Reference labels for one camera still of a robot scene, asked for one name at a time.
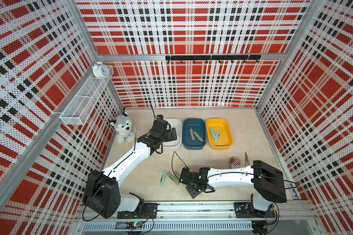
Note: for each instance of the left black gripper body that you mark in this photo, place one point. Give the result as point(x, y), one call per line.
point(166, 137)

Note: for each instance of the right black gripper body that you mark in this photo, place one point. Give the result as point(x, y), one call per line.
point(194, 186)

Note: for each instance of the olive knife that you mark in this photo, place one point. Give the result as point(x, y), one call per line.
point(192, 134)
point(197, 136)

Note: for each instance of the mint knife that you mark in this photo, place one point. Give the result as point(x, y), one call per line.
point(163, 177)
point(213, 133)
point(216, 136)

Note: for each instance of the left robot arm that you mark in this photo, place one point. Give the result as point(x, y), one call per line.
point(102, 191)

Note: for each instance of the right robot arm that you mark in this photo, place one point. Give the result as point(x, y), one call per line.
point(267, 180)

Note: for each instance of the white storage box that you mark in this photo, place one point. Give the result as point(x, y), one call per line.
point(174, 145)

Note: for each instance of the dark teal storage box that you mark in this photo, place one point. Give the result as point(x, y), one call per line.
point(197, 125)

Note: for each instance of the yellow storage box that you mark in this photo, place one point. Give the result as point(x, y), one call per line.
point(225, 140)

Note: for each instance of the olive knife left two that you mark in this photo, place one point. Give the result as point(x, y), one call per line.
point(177, 174)

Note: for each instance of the olive knife left one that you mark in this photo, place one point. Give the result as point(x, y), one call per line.
point(173, 178)

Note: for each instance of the husky plush toy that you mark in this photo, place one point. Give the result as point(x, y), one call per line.
point(123, 127)

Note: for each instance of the white kitchen scissors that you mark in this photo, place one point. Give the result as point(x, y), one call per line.
point(247, 162)

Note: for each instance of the green circuit board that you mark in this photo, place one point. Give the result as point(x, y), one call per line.
point(128, 225)

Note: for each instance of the white alarm clock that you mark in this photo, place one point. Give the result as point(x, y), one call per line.
point(100, 70)

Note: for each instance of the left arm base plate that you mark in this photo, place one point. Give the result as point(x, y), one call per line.
point(148, 211)

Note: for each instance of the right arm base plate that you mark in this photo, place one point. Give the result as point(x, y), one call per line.
point(246, 210)

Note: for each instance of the white wire mesh shelf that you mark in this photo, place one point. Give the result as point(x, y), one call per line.
point(81, 106)

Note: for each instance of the black wall hook rail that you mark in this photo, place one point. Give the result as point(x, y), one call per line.
point(213, 57)

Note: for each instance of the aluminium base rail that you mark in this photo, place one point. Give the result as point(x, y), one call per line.
point(224, 210)

